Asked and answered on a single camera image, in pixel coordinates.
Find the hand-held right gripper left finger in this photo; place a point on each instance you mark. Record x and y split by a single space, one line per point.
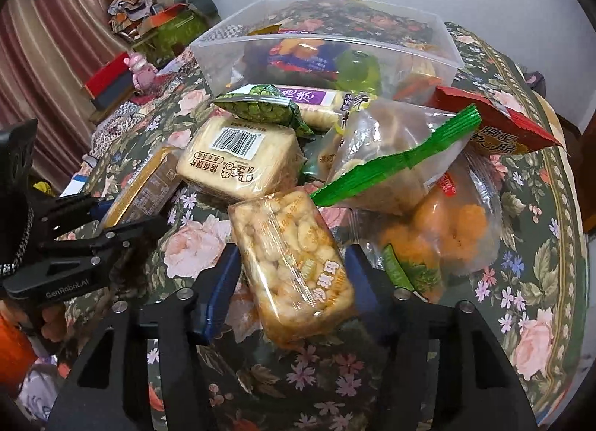
218 293

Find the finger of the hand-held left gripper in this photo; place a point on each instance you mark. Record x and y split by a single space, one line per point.
125 235
100 210

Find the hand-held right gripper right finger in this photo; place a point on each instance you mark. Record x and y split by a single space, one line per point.
362 289

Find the clear peanut crisp packet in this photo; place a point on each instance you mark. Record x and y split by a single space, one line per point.
293 268

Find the clear plastic container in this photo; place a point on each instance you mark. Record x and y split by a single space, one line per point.
321 35

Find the orange sleeved forearm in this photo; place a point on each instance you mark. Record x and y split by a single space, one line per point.
16 340

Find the person's left hand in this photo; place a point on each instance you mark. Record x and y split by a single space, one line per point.
52 323

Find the brown gold biscuit packet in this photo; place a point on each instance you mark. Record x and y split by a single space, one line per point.
139 184

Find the orange ball snack packet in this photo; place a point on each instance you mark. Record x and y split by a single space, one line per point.
447 226

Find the clear green-edged cracker packet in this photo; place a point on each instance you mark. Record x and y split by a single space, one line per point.
377 166

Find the red box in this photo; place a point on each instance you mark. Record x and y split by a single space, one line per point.
109 79

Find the cream barcode bread packet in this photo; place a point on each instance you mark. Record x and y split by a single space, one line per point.
237 156

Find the pink plush toy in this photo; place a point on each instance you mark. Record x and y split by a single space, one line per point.
139 72

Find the striped pink curtain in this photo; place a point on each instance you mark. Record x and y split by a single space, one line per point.
51 54

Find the floral tablecloth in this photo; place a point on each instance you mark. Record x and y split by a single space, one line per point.
526 235

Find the green pea packet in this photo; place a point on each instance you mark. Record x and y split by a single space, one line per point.
260 107

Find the white purple-label packet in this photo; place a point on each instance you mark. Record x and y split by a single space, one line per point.
321 103

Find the green cardboard box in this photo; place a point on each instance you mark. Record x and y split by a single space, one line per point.
172 33

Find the red snack packet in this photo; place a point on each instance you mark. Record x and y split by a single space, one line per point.
498 126

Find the green jelly cup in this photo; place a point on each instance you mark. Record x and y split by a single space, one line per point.
358 70

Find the blue orange snack packet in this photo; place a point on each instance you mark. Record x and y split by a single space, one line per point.
298 56

